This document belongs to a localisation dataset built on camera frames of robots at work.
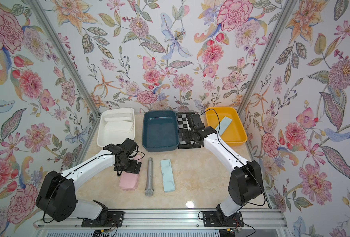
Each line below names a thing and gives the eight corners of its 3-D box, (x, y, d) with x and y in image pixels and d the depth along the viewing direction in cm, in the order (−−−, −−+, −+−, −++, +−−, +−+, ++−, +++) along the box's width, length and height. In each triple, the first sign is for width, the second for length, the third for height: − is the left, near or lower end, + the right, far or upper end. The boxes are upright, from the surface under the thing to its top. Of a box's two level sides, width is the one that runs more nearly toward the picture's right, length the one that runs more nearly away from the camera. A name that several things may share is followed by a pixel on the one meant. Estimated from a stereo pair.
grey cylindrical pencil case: (145, 195, 83) (144, 194, 80) (149, 160, 96) (148, 157, 93) (153, 195, 83) (152, 194, 80) (156, 160, 96) (155, 157, 93)
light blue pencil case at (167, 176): (164, 193, 84) (164, 191, 82) (160, 161, 96) (160, 160, 94) (175, 190, 85) (176, 189, 83) (170, 160, 97) (170, 158, 95)
